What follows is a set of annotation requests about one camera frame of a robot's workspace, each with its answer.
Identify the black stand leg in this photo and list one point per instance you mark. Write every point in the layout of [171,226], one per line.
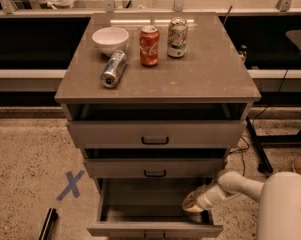
[264,164]

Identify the black bar on floor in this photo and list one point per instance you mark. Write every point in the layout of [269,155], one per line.
[50,219]

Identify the silver blue lying can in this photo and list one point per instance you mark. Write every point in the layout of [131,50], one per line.
[114,69]

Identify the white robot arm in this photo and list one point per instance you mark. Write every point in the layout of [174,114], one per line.
[279,199]

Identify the red cola can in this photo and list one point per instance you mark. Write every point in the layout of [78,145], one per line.
[149,44]

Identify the green white soda can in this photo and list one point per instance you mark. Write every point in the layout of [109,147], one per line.
[177,37]

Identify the white bowl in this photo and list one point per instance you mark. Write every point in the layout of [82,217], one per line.
[109,39]

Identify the grey drawer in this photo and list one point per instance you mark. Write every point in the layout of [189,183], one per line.
[156,125]
[150,208]
[155,163]

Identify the blue tape cross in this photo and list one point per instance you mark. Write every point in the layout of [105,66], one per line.
[71,186]

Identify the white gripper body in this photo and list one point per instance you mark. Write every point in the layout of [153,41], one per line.
[206,196]

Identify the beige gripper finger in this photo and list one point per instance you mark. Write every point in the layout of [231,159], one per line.
[195,201]

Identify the grey drawer cabinet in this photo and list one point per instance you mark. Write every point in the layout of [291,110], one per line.
[210,72]

